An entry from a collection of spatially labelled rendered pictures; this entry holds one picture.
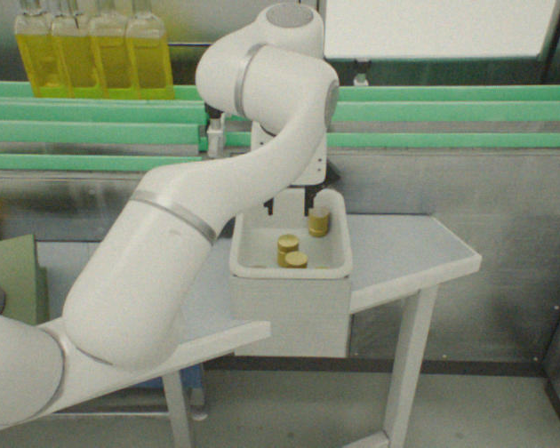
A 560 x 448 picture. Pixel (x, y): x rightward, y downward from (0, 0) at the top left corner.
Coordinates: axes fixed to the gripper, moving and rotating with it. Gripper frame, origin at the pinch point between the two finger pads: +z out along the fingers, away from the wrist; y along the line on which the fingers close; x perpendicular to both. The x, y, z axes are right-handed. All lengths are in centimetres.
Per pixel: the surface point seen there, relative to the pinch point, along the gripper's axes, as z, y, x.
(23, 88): 0, 49, -26
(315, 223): 10.1, -4.3, -4.3
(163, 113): -2.4, 21.5, -16.9
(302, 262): 5.6, -2.3, 7.2
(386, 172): 8.4, -16.9, -15.3
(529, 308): 65, -63, -23
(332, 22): -7.1, -6.7, -38.2
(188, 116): -2.0, 17.3, -16.9
